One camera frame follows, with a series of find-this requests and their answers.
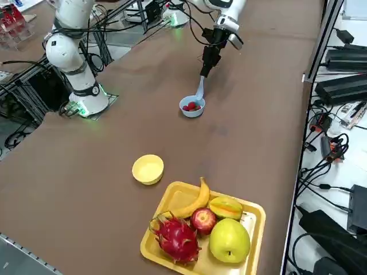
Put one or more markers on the black orange power connector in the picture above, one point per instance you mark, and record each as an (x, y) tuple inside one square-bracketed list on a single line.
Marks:
[(321, 123)]

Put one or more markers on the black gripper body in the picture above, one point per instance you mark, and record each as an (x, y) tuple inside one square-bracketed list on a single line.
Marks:
[(219, 37)]

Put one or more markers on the large black power brick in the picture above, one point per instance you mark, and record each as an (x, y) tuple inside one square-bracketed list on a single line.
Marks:
[(344, 58), (341, 88)]

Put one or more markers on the black metal equipment frame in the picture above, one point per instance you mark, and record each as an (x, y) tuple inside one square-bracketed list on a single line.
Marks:
[(43, 86)]

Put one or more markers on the yellow plastic tray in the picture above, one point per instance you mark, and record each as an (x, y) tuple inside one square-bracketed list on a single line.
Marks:
[(175, 194)]

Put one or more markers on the light blue plastic spoon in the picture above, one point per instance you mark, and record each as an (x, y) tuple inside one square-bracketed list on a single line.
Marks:
[(200, 88)]

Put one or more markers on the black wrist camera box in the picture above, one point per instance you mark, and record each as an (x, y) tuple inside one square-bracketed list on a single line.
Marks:
[(207, 33)]

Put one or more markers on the black orange power strip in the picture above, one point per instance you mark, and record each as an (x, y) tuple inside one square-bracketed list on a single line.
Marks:
[(332, 149)]

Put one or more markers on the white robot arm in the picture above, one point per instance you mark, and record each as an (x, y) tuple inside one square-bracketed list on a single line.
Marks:
[(179, 17), (66, 54)]

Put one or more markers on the small black power adapter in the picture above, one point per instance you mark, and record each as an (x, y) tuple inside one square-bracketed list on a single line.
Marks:
[(345, 35)]

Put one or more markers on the yellow bowl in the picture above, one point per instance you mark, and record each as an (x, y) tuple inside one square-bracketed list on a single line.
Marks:
[(147, 170)]

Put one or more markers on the yellow banana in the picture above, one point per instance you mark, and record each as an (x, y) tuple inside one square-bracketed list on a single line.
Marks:
[(198, 200)]

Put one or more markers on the clear acrylic shelf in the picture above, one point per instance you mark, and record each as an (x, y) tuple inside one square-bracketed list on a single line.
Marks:
[(14, 28)]

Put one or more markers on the light blue bowl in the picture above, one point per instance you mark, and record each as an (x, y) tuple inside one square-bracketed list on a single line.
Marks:
[(192, 113)]

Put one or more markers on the aluminium frame post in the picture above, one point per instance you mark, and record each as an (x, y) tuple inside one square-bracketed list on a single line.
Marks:
[(324, 40)]

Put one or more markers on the red dragon fruit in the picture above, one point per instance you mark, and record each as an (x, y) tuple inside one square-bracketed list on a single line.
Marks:
[(177, 237)]

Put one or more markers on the large yellow-green round fruit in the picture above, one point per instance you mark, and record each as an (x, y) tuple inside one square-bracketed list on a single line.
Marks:
[(229, 240)]

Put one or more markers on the red apple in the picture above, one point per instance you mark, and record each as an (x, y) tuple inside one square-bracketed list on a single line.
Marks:
[(203, 220)]

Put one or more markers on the yellow-orange star fruit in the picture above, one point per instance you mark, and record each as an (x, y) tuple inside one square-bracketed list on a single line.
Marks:
[(226, 207)]

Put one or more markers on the white red printed packet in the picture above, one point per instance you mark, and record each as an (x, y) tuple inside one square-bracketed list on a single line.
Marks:
[(354, 113)]

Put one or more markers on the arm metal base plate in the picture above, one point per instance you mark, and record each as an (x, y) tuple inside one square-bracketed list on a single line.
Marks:
[(113, 96)]

